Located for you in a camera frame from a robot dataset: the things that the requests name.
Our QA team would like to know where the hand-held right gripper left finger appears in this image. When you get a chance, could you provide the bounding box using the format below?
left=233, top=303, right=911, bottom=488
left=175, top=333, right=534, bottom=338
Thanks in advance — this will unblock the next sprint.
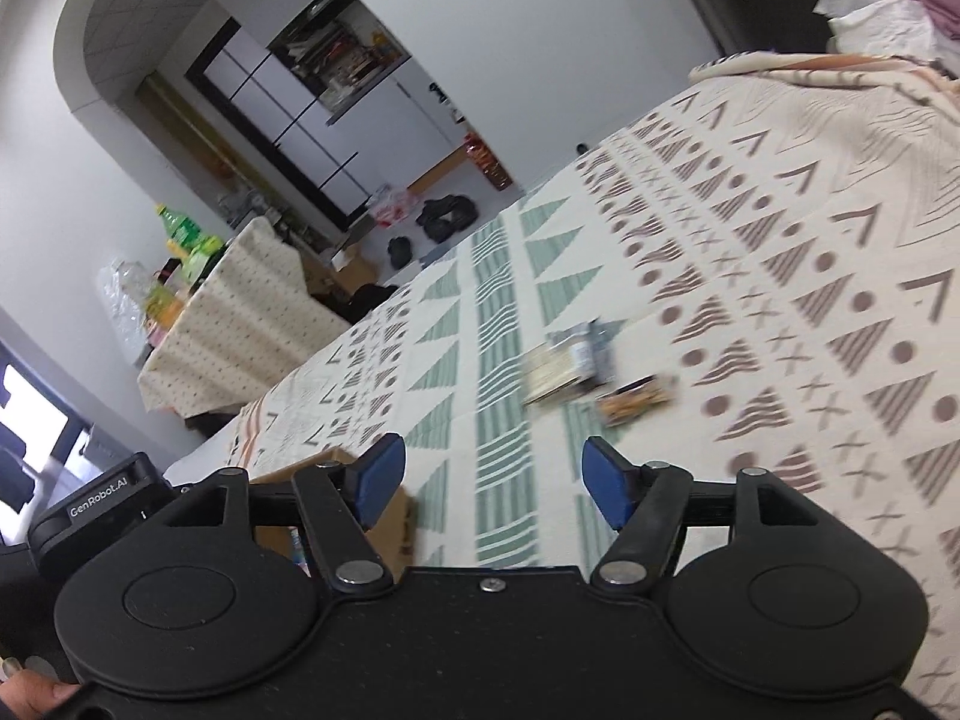
left=154, top=433, right=407, bottom=592

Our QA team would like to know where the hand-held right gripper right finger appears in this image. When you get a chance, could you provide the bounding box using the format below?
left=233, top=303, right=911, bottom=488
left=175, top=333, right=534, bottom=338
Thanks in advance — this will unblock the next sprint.
left=583, top=435, right=818, bottom=590

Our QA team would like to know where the brown cardboard box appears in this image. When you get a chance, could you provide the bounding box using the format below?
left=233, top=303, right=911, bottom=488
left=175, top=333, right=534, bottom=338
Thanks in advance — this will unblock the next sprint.
left=250, top=448, right=418, bottom=580

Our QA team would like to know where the brown snack bar packet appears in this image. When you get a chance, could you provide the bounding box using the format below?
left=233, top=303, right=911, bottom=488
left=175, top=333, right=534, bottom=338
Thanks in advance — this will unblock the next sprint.
left=598, top=375, right=677, bottom=426

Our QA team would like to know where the grey snack packet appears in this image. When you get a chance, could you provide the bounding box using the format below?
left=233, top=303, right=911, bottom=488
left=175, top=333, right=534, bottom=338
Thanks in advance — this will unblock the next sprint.
left=546, top=321, right=622, bottom=392

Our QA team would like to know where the person's left hand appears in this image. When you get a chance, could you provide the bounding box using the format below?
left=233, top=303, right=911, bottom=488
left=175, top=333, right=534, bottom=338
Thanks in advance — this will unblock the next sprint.
left=0, top=655, right=81, bottom=720

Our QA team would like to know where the patterned bed blanket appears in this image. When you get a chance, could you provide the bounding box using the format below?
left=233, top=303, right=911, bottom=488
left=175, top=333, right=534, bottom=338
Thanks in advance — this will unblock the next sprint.
left=161, top=51, right=960, bottom=720

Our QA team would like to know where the dotted cloth side table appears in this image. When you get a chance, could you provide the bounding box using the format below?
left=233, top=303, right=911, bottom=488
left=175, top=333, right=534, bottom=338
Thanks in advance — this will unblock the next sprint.
left=137, top=216, right=355, bottom=419

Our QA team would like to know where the clear plastic bottle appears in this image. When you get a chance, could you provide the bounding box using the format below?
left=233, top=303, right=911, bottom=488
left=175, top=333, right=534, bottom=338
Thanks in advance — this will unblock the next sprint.
left=96, top=257, right=152, bottom=350

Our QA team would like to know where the orange drink bottle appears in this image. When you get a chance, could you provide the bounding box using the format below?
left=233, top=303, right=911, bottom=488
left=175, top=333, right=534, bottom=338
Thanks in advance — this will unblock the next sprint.
left=146, top=281, right=186, bottom=332

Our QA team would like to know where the red white plastic bag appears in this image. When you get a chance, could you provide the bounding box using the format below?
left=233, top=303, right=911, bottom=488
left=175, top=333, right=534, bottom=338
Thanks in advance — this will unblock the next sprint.
left=371, top=182, right=422, bottom=227

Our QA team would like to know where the green drink bottle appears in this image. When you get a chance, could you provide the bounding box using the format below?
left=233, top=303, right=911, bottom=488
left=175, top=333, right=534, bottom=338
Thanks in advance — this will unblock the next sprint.
left=155, top=202, right=226, bottom=280

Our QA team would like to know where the red decoration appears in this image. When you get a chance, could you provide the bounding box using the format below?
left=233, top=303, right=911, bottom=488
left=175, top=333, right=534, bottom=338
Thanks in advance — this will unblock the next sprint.
left=463, top=133, right=514, bottom=191

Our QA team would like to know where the black framed glass door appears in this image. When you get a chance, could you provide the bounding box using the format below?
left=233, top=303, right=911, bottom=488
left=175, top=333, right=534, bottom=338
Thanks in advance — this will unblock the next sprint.
left=184, top=21, right=362, bottom=232

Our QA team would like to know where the white crumpled cloth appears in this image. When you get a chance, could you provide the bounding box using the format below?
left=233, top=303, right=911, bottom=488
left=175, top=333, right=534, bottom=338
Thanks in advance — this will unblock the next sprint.
left=814, top=0, right=955, bottom=82

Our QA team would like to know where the cluttered wall shelf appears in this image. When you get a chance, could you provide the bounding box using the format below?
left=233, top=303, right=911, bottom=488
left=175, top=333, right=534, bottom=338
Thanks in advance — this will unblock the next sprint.
left=268, top=0, right=415, bottom=122

